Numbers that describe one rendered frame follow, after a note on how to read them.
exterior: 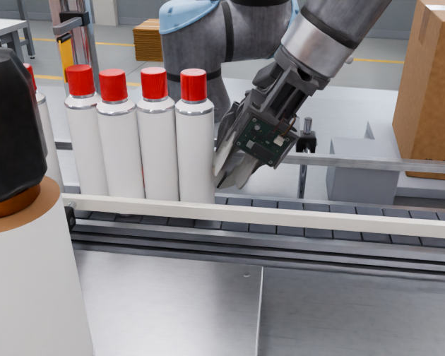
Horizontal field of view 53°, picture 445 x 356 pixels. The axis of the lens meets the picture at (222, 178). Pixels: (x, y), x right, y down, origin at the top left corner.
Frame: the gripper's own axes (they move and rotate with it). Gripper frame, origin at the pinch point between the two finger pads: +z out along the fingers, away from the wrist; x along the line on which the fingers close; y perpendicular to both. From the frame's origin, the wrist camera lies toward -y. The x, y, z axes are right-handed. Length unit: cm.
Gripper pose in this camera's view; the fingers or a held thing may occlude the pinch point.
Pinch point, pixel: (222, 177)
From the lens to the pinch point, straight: 63.6
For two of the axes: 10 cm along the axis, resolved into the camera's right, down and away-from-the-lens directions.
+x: 8.6, 4.9, 1.5
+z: -4.9, 7.2, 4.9
